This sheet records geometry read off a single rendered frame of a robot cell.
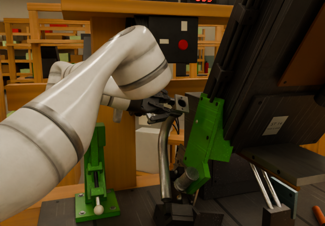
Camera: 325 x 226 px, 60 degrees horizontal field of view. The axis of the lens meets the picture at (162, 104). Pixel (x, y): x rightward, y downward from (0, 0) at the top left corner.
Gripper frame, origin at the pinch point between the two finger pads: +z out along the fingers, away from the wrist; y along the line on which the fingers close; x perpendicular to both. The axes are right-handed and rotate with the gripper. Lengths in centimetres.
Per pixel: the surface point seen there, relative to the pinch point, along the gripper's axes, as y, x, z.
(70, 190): -11, 49, -20
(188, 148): -10.2, 4.2, 5.7
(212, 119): -8.1, -9.2, 5.6
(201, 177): -20.6, -1.2, 5.3
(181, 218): -28.3, 7.9, 3.8
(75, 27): 530, 455, -31
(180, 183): -20.5, 4.6, 2.3
